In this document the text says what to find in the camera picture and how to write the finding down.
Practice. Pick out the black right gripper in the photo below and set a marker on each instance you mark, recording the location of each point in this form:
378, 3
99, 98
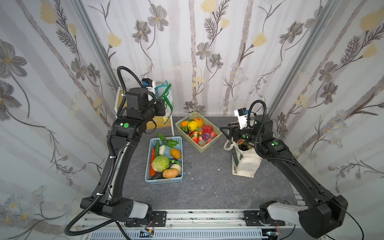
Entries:
235, 135

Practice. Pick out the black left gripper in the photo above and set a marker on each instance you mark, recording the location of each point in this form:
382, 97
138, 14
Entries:
160, 107

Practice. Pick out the green chips bag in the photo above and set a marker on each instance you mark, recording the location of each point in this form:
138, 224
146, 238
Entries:
164, 91

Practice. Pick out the black grape bunch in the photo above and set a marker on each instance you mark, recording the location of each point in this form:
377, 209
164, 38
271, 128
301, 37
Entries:
243, 147

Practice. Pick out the cream canvas grocery bag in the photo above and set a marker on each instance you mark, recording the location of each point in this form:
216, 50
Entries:
244, 163

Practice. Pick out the light blue vegetable basket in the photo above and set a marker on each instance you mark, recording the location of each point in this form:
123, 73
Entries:
158, 177

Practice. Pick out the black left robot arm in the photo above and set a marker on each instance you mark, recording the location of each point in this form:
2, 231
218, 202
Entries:
107, 199

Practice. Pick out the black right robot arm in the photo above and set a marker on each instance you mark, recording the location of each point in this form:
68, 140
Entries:
323, 212

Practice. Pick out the white wooden two-tier shelf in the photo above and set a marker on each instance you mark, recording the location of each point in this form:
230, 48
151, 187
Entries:
162, 126

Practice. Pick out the purple round cabbage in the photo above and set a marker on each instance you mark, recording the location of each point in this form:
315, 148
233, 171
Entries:
206, 136

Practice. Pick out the green plastic fruit basket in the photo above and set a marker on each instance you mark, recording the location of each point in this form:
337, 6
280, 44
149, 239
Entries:
195, 137

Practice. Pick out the orange peach fruit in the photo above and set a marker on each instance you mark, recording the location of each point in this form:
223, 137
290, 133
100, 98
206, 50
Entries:
199, 122

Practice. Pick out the yellow bell pepper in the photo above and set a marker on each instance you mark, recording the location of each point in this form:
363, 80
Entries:
192, 125

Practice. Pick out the green leafy spinach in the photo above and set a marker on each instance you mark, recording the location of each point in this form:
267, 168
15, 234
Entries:
168, 142

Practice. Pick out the white bok choy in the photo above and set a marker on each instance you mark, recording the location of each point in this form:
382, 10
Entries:
162, 150

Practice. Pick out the orange round fruit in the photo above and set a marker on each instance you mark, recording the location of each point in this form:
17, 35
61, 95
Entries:
176, 154

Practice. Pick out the green cabbage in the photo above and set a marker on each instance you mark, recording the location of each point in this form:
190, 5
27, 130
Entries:
160, 163

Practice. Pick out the beige potato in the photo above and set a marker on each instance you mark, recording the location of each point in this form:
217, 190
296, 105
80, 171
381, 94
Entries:
171, 173

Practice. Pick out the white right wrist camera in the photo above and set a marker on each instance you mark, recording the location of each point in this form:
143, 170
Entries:
242, 115

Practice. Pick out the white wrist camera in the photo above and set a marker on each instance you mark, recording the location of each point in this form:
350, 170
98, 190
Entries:
242, 115
149, 84

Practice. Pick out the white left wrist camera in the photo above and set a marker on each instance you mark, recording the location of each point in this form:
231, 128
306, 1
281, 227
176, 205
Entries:
149, 84

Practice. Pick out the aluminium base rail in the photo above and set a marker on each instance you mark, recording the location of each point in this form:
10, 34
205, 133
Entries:
201, 225

